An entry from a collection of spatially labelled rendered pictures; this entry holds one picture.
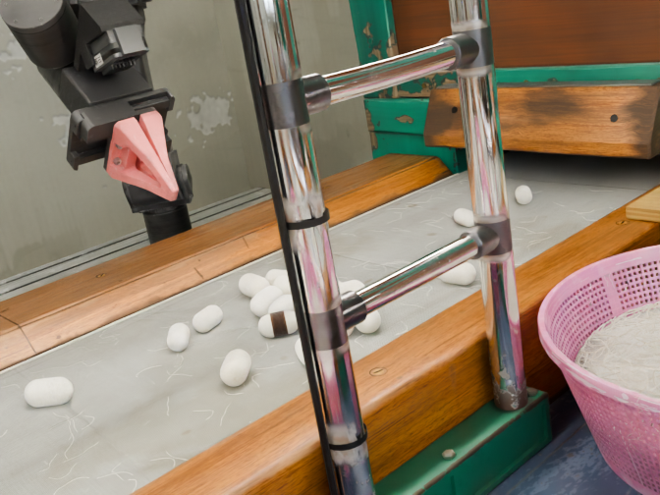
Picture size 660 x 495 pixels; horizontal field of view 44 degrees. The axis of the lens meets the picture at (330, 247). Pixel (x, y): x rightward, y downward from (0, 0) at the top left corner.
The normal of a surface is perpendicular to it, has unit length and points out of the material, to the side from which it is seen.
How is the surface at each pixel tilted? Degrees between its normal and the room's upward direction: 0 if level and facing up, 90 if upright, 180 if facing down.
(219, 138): 90
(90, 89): 40
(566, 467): 0
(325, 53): 90
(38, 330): 45
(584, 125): 66
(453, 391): 90
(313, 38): 90
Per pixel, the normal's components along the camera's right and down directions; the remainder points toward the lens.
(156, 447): -0.16, -0.93
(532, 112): -0.75, -0.07
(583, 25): -0.73, 0.32
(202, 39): 0.66, 0.14
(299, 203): -0.04, 0.33
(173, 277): 0.36, -0.57
